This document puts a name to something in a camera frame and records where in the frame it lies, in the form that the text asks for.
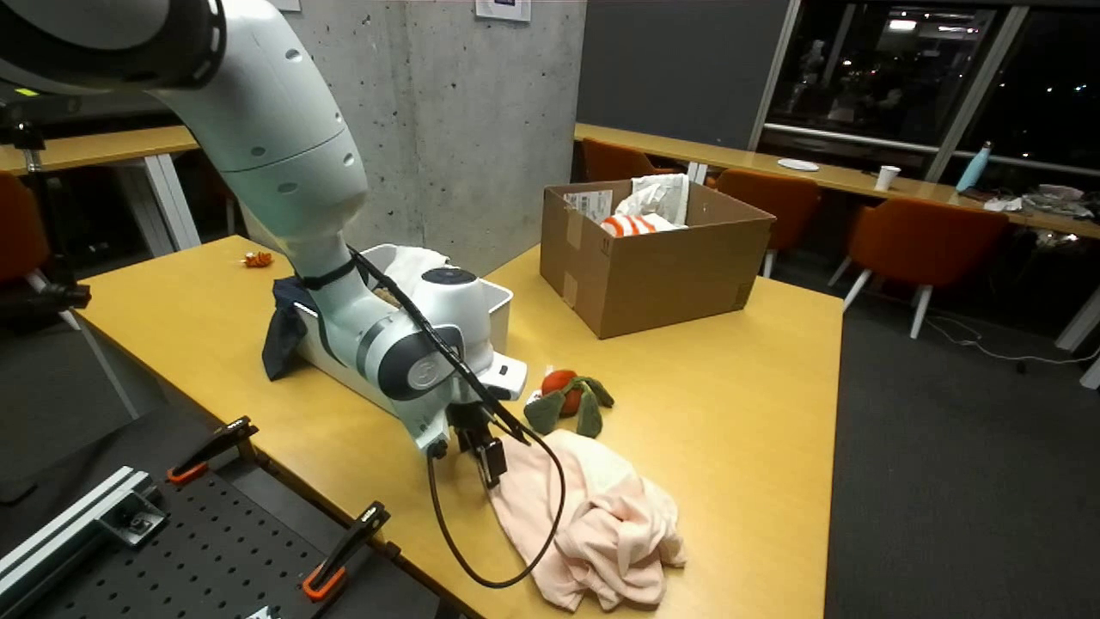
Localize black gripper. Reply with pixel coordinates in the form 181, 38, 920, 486
445, 397, 517, 493

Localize orange plush toy green leaves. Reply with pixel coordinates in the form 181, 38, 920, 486
518, 366, 620, 439

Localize pink cloth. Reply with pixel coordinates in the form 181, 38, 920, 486
487, 428, 691, 615

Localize dark blue cloth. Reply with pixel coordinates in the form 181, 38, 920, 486
257, 278, 321, 386

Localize brown cardboard box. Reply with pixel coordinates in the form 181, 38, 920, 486
535, 175, 779, 344

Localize white bag in box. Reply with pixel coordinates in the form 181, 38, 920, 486
614, 168, 693, 240

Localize white plastic bin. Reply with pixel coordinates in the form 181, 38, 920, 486
288, 240, 517, 405

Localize orange striped item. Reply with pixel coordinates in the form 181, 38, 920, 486
597, 210, 659, 240

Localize black perforated board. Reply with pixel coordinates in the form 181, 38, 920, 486
0, 431, 453, 619

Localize long wooden counter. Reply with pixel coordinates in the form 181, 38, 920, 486
569, 121, 1100, 245

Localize orange chair white legs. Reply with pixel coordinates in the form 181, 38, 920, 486
843, 197, 1014, 344

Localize wooden side desk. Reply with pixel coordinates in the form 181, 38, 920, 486
0, 124, 206, 259

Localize light blue bottle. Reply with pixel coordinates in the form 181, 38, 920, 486
951, 139, 996, 197

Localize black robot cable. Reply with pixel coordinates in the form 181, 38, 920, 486
341, 248, 569, 590

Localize white wrist camera block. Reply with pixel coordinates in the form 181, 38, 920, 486
474, 354, 534, 400

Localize black clamp orange handle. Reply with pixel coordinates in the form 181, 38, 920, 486
162, 414, 260, 488
298, 497, 394, 606

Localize aluminium rail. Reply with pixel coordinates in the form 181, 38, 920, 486
0, 462, 172, 590

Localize white wall frame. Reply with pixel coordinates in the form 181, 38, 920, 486
472, 0, 535, 27

